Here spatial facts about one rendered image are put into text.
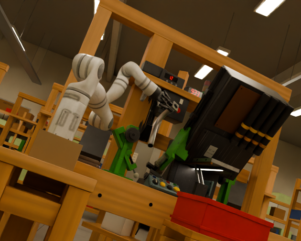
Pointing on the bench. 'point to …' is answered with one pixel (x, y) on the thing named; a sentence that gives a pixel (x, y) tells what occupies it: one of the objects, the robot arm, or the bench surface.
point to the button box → (160, 185)
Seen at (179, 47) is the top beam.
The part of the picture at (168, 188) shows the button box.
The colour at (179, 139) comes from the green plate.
